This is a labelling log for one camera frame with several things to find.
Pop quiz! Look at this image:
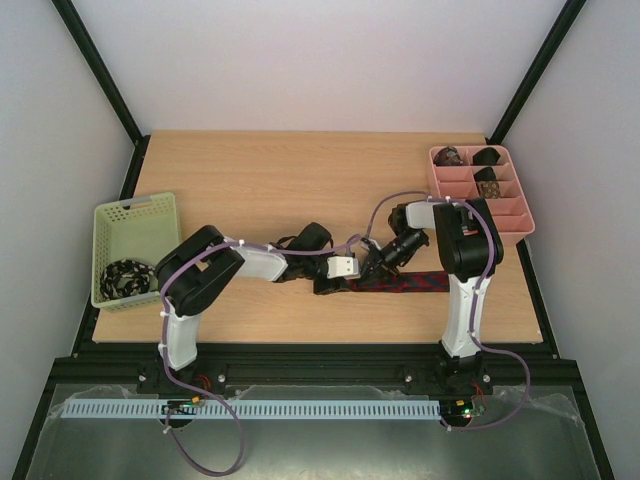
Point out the purple cable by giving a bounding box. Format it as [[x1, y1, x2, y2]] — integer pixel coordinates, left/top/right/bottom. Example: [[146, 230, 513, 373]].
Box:
[[365, 188, 532, 434], [159, 233, 361, 475]]

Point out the black rolled tie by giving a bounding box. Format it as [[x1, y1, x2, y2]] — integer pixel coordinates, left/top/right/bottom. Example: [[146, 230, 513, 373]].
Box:
[[472, 147, 501, 166], [474, 166, 497, 183]]

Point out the brown patterned rolled tie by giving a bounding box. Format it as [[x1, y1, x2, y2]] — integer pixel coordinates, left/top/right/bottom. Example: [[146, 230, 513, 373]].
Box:
[[476, 181, 502, 199]]

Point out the black frame post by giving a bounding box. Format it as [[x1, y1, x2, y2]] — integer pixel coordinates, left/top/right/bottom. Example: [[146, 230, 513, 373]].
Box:
[[486, 0, 587, 145], [49, 0, 146, 146]]

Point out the red navy striped tie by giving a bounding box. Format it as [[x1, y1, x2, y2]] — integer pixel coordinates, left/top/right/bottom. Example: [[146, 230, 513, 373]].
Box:
[[347, 271, 450, 293]]

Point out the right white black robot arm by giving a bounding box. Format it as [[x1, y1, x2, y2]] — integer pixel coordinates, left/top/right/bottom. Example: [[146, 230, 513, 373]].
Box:
[[360, 197, 504, 392]]

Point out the dark floral rolled tie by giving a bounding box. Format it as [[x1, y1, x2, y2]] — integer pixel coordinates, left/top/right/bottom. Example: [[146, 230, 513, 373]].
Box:
[[433, 146, 464, 167]]

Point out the pink divided organizer tray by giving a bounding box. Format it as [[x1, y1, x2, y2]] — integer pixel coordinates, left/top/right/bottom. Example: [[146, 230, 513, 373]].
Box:
[[428, 145, 535, 245]]

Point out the black rolled tie back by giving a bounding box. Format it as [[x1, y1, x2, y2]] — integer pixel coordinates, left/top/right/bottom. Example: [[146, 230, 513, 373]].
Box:
[[472, 147, 501, 166]]

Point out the left black frame post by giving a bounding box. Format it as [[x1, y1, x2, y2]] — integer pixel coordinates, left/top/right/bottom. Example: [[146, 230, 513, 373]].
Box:
[[49, 0, 146, 146]]

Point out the green plastic basket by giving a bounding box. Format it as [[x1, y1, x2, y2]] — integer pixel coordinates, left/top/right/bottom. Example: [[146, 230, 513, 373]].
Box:
[[91, 192, 181, 312]]

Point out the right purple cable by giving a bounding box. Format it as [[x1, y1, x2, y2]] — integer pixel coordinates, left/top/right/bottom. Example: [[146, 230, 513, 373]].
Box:
[[365, 188, 532, 434]]

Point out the black white patterned tie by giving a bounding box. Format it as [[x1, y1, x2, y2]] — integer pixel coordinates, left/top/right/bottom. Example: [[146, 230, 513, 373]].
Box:
[[99, 259, 155, 300]]

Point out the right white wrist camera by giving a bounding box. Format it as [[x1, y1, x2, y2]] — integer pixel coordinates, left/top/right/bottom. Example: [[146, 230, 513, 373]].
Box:
[[360, 238, 380, 251]]

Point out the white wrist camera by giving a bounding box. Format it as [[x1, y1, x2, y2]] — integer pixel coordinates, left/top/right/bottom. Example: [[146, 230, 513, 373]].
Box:
[[326, 255, 360, 279], [360, 238, 380, 251]]

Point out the right black frame post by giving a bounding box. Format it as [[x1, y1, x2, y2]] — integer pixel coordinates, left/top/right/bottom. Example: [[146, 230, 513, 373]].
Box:
[[486, 0, 587, 145]]

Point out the black aluminium frame rail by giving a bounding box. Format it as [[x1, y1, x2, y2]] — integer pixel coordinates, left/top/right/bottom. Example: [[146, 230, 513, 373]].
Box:
[[45, 344, 585, 397]]

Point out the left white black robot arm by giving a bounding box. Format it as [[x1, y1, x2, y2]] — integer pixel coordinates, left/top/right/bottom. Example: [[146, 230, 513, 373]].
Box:
[[155, 222, 361, 371]]

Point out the black rolled tie middle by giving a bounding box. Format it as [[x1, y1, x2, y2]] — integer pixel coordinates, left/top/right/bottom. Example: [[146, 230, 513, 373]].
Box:
[[474, 166, 497, 183]]

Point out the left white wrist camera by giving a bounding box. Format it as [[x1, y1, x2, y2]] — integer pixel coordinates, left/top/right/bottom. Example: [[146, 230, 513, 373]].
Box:
[[326, 255, 360, 279]]

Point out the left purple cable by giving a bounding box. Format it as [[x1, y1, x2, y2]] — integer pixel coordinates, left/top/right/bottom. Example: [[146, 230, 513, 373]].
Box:
[[159, 233, 361, 475]]

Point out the light blue cable duct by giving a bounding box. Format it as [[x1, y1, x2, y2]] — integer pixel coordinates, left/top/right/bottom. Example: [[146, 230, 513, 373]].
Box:
[[61, 399, 441, 421]]

